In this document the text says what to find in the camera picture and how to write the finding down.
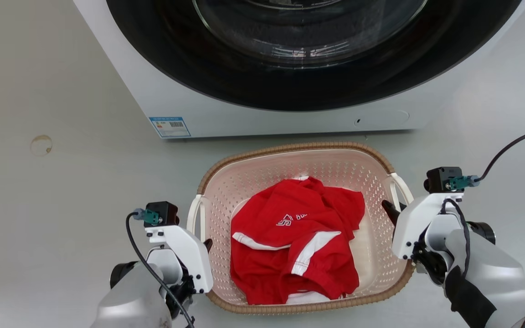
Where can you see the pink plastic laundry basket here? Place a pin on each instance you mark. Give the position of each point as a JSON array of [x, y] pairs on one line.
[[253, 182]]

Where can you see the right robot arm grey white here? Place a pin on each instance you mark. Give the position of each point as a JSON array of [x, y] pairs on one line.
[[495, 273]]

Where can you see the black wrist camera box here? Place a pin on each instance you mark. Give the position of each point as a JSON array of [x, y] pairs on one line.
[[438, 179], [164, 212]]

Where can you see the blue-edged energy label sticker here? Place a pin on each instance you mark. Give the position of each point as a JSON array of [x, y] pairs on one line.
[[169, 127]]

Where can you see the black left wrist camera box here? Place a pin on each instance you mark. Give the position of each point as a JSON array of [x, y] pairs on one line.
[[164, 212]]

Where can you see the oval white filter cover flap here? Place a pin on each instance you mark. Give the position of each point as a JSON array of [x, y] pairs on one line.
[[383, 117]]

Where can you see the red and white shirt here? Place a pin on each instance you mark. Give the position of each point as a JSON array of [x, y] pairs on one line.
[[290, 264]]

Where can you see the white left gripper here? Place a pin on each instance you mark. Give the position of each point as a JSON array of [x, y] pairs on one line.
[[192, 255]]

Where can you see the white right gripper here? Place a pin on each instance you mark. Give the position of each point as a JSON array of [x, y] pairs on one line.
[[415, 218]]

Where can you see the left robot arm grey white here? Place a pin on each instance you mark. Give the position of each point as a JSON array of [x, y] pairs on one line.
[[130, 296]]

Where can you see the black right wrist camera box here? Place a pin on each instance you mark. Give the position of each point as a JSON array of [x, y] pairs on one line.
[[438, 179]]

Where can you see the black round washing machine door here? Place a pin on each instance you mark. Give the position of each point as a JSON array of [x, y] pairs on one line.
[[176, 59]]

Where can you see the white front-load washing machine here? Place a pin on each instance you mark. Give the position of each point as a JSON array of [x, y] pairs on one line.
[[262, 120]]

